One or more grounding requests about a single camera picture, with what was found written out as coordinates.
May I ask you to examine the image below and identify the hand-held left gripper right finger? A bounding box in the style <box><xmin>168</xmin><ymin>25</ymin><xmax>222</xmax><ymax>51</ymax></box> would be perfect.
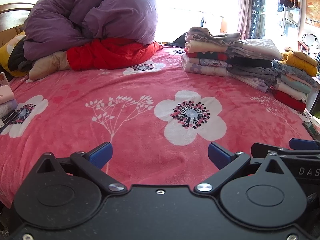
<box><xmin>194</xmin><ymin>142</ymin><xmax>292</xmax><ymax>195</ymax></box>

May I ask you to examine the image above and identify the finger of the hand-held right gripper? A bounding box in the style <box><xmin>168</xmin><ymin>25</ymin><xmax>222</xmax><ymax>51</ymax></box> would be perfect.
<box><xmin>251</xmin><ymin>142</ymin><xmax>320</xmax><ymax>158</ymax></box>
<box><xmin>289</xmin><ymin>138</ymin><xmax>320</xmax><ymax>151</ymax></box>

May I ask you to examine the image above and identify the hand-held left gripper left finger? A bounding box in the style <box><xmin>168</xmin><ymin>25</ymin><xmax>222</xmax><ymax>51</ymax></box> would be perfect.
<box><xmin>32</xmin><ymin>141</ymin><xmax>128</xmax><ymax>195</ymax></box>

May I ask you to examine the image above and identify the clothes stack with yellow jacket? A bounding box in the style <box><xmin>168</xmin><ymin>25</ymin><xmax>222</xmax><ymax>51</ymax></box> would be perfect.
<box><xmin>271</xmin><ymin>47</ymin><xmax>320</xmax><ymax>113</ymax></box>

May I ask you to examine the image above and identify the grey and white clothes stack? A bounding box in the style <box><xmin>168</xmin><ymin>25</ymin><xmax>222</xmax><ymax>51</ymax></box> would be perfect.
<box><xmin>226</xmin><ymin>39</ymin><xmax>283</xmax><ymax>93</ymax></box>

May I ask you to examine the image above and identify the clothes stack with floral prints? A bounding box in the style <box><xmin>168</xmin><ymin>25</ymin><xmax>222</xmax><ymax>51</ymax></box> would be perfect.
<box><xmin>181</xmin><ymin>26</ymin><xmax>242</xmax><ymax>77</ymax></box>

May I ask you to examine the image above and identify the dark smartphone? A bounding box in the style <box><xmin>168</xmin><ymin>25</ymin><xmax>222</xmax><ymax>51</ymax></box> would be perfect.
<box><xmin>302</xmin><ymin>121</ymin><xmax>319</xmax><ymax>140</ymax></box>

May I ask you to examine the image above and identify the floral pink blanket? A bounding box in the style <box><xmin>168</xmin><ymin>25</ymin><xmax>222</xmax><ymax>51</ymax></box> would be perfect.
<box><xmin>0</xmin><ymin>41</ymin><xmax>318</xmax><ymax>208</ymax></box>

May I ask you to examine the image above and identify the shelf of books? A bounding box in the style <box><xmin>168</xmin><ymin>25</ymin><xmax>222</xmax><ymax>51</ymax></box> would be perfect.
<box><xmin>297</xmin><ymin>41</ymin><xmax>320</xmax><ymax>62</ymax></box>

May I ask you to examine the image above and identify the striped folded garment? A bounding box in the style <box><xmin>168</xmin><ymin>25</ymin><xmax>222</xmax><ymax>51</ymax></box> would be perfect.
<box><xmin>0</xmin><ymin>110</ymin><xmax>19</xmax><ymax>134</ymax></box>

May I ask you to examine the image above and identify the red quilt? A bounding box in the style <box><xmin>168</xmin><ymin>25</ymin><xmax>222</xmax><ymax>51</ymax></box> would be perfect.
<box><xmin>66</xmin><ymin>37</ymin><xmax>163</xmax><ymax>71</ymax></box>

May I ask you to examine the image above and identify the round black-framed mirror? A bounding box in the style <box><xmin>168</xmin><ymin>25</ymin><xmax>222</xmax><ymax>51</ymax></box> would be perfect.
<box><xmin>301</xmin><ymin>33</ymin><xmax>318</xmax><ymax>48</ymax></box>

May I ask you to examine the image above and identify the lilac folded garment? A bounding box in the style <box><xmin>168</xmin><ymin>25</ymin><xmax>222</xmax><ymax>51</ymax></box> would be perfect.
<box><xmin>0</xmin><ymin>99</ymin><xmax>18</xmax><ymax>117</ymax></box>

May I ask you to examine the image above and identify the dark crumpled cloth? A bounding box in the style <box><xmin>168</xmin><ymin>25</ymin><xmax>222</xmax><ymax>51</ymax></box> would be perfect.
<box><xmin>165</xmin><ymin>32</ymin><xmax>189</xmax><ymax>48</ymax></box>

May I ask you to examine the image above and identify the black cloth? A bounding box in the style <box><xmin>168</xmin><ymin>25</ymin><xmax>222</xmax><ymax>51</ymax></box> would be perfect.
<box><xmin>8</xmin><ymin>40</ymin><xmax>34</xmax><ymax>72</ymax></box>

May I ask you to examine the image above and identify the dark hanging banner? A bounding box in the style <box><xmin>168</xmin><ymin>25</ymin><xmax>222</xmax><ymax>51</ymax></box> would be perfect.
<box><xmin>250</xmin><ymin>0</ymin><xmax>263</xmax><ymax>39</ymax></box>

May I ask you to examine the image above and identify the yellow pillow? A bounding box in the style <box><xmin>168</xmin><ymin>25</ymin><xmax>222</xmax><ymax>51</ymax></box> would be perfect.
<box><xmin>0</xmin><ymin>31</ymin><xmax>30</xmax><ymax>78</ymax></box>

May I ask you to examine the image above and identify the pink curtain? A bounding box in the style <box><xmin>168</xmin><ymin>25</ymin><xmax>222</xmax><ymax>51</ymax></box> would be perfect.
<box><xmin>236</xmin><ymin>0</ymin><xmax>253</xmax><ymax>40</ymax></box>

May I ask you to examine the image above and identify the purple duvet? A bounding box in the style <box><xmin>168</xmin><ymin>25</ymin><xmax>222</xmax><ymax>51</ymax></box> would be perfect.
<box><xmin>24</xmin><ymin>0</ymin><xmax>158</xmax><ymax>62</ymax></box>

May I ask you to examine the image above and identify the wooden headboard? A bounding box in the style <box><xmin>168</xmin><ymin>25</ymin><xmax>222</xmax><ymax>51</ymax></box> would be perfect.
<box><xmin>0</xmin><ymin>3</ymin><xmax>35</xmax><ymax>40</ymax></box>

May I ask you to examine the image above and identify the wall poster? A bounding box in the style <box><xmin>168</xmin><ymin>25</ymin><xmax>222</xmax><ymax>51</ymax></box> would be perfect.
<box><xmin>305</xmin><ymin>0</ymin><xmax>320</xmax><ymax>28</ymax></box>

